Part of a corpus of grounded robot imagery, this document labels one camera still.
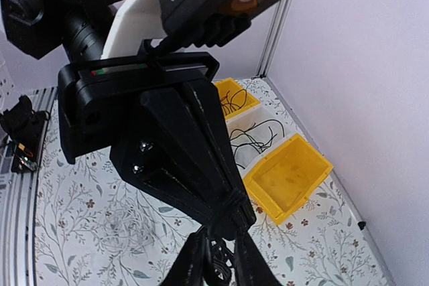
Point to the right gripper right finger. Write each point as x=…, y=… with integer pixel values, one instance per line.
x=250, y=266

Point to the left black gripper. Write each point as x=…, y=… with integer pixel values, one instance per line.
x=175, y=145

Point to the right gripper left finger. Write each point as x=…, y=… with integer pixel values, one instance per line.
x=193, y=263

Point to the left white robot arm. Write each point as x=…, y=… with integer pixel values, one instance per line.
x=37, y=27

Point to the white translucent plastic bin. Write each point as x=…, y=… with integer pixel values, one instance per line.
x=253, y=132

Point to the right yellow plastic bin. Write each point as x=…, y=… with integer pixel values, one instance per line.
x=282, y=178

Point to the yellow plastic bin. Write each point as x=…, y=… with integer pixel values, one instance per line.
x=234, y=98
x=282, y=178

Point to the left yellow plastic bin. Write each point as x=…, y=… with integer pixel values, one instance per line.
x=234, y=98

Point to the front aluminium rail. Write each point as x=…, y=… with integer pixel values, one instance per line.
x=18, y=208

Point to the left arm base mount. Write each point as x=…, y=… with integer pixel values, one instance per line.
x=24, y=126

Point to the left aluminium frame post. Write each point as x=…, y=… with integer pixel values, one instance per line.
x=274, y=34

